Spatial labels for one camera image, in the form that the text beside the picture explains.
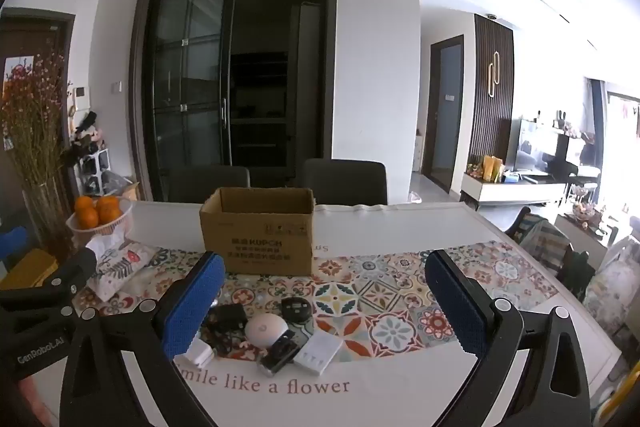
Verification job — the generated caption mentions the dark glass sliding door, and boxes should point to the dark glass sliding door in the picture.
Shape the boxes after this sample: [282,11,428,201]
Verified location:
[129,0,339,204]

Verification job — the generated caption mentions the white shoe rack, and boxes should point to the white shoe rack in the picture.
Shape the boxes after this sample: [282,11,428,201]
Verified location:
[77,148,111,198]

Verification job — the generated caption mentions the white fruit basket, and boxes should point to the white fruit basket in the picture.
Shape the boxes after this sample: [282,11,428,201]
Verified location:
[66,198,134,239]

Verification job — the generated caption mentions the television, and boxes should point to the television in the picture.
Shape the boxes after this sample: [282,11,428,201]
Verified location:
[509,118,557,174]

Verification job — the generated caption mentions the chair with draped clothes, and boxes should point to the chair with draped clothes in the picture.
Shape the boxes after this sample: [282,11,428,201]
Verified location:
[505,206,596,303]

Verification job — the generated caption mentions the patterned tissue pack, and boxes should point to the patterned tissue pack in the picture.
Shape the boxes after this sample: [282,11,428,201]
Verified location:
[84,234,154,304]

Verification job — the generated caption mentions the grey hallway door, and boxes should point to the grey hallway door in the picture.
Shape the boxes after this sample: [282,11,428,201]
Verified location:
[421,34,466,194]

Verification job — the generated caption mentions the blue curtain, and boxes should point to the blue curtain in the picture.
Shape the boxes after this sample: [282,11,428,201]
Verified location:
[582,78,608,170]

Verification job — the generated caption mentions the black power adapter with cable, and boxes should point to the black power adapter with cable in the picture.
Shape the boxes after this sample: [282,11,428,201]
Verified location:
[206,302,249,354]

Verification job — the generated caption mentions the white television stand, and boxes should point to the white television stand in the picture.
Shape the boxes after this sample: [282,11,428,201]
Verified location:
[460,171,572,211]

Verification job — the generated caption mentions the black rectangular device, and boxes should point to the black rectangular device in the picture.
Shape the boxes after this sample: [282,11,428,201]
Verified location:
[257,329,301,378]

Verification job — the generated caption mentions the dried flower bouquet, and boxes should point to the dried flower bouquet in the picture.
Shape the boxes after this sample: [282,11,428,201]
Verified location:
[0,51,77,208]

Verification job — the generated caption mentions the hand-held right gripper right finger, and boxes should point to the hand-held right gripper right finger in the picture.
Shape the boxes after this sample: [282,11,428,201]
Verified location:
[424,249,593,427]

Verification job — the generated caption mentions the yellow box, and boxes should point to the yellow box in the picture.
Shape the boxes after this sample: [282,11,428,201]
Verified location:
[0,249,59,291]

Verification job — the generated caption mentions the gold wall ornament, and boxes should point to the gold wall ornament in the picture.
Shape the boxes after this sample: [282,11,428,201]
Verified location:
[486,52,502,98]

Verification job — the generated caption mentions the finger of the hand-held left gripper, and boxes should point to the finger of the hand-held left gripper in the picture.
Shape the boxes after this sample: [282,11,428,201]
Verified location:
[0,227,29,271]
[0,250,99,316]

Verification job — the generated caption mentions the black round device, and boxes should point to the black round device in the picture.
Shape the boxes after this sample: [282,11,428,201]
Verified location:
[280,297,314,324]

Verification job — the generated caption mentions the brown wooden door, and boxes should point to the brown wooden door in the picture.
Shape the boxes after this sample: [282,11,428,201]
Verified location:
[0,7,77,228]

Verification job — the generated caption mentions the dark grey chair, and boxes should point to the dark grey chair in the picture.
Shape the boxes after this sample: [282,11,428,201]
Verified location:
[167,164,251,204]
[300,158,389,206]

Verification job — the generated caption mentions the white box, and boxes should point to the white box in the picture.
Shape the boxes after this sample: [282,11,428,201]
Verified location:
[292,334,344,377]

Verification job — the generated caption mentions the white plug charger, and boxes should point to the white plug charger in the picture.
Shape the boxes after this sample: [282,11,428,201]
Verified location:
[187,338,215,368]

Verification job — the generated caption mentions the dark slatted wall panel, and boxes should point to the dark slatted wall panel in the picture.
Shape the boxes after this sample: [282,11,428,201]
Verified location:
[470,13,516,158]

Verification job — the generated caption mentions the yellow paper bags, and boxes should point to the yellow paper bags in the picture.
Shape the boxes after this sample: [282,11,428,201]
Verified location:
[481,155,506,184]

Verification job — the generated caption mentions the white patterned bag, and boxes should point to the white patterned bag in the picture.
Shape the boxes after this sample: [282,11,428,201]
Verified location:
[582,237,640,348]

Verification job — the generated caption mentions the clear plastic bag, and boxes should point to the clear plastic bag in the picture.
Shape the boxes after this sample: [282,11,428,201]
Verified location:
[99,171,128,198]

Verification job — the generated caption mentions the brown cardboard box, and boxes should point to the brown cardboard box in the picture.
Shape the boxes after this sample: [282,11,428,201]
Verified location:
[199,187,316,277]

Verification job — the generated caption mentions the red and white poster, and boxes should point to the red and white poster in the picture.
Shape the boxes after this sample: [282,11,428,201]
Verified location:
[0,54,35,152]

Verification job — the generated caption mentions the pile of plush toys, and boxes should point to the pile of plush toys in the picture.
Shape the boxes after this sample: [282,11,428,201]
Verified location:
[70,109,107,158]

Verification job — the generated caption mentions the white round device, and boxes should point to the white round device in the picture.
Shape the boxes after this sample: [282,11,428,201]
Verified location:
[244,314,291,349]

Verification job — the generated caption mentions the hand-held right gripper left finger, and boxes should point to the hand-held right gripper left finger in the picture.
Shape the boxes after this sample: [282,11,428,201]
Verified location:
[59,251,228,427]

